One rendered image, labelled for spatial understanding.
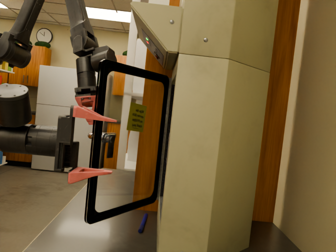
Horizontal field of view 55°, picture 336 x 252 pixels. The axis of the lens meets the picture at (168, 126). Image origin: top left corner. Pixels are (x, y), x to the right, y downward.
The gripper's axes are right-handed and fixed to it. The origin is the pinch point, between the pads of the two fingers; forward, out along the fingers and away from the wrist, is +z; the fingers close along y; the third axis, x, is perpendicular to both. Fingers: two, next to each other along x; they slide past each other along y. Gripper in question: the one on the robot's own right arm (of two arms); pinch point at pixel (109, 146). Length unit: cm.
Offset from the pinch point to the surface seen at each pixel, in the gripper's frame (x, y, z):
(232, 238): 17.6, -22.1, 29.5
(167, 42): 9.4, 22.5, 9.0
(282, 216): 48, -24, 54
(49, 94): 496, 20, -182
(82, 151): 498, -72, -118
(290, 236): 40, -28, 54
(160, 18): 9.3, 27.5, 7.1
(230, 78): 10.6, 16.2, 23.6
